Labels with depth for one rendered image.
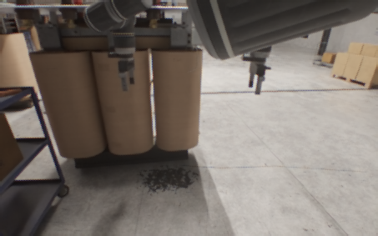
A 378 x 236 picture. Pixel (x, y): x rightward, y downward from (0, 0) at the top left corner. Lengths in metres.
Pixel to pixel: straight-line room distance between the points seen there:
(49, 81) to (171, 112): 0.92
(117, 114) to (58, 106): 0.43
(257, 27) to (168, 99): 1.32
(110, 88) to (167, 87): 0.43
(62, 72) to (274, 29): 1.48
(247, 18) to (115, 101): 1.39
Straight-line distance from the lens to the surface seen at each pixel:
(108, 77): 1.54
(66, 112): 1.73
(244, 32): 0.29
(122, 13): 0.87
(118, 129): 1.69
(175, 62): 1.49
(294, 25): 0.31
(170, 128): 1.67
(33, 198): 1.83
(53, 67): 1.64
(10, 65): 3.81
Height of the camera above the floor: 1.25
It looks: 26 degrees down
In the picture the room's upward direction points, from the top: 2 degrees clockwise
